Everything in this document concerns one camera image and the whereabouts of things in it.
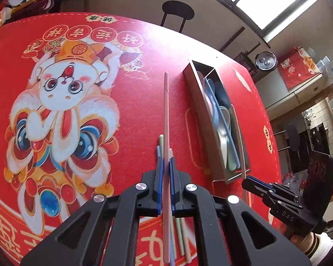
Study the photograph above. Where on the pink spoon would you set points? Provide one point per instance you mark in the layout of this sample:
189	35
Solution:
209	102

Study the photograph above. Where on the person's right forearm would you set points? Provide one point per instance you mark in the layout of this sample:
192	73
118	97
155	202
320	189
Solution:
319	243

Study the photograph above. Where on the stainless steel utensil holder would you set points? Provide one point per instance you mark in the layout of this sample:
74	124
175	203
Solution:
199	110

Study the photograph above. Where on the silver pressure cooker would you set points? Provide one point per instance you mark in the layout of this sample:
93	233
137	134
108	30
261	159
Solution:
265	60

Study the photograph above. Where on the clear plastic containers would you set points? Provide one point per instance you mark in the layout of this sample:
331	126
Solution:
322	62

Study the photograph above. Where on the pastel spoons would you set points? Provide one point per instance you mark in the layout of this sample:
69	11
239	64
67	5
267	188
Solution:
219	91

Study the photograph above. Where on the pink chopstick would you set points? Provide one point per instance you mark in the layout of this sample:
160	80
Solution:
166	116

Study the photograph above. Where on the bundle of pastel chopsticks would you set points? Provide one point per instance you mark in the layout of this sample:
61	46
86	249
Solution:
183	235

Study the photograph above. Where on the mint green spoon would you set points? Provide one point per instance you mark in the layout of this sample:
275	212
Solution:
234	160

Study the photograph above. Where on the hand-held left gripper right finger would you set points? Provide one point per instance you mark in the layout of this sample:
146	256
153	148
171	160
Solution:
173	185

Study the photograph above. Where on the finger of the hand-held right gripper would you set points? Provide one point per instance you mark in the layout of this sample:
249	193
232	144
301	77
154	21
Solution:
252	189
259	180

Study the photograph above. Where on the red printed gift box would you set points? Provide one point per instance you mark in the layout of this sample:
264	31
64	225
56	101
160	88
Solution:
297	66

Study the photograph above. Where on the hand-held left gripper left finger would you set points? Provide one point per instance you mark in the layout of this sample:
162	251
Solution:
159	184

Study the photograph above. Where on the black chair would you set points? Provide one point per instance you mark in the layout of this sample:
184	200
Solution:
177	9

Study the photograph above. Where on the red printed table mat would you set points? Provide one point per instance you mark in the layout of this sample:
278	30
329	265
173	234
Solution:
86	88

